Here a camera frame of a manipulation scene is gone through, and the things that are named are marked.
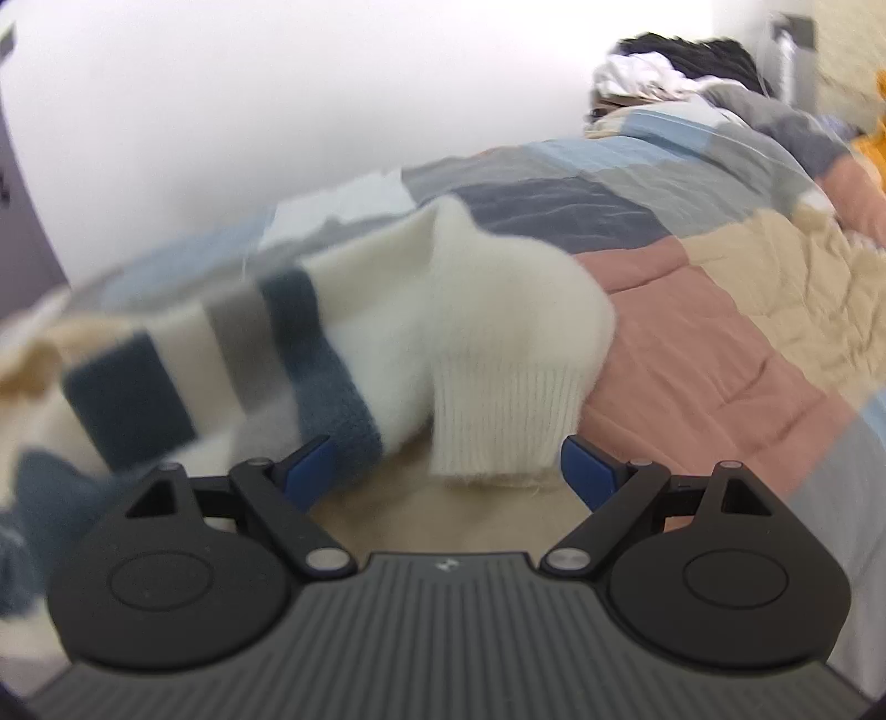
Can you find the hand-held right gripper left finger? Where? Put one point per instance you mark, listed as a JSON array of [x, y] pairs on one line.
[[311, 478]]

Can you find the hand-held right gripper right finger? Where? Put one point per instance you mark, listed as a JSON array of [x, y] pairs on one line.
[[585, 478]]

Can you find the cream sweater with blue stripes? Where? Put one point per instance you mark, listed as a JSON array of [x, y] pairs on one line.
[[484, 311]]

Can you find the pile of white and black clothes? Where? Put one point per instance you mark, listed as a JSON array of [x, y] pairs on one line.
[[644, 73]]

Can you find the patchwork quilt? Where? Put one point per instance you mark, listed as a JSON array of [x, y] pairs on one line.
[[692, 332]]

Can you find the grey bedside stand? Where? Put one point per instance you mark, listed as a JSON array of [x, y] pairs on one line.
[[796, 62]]

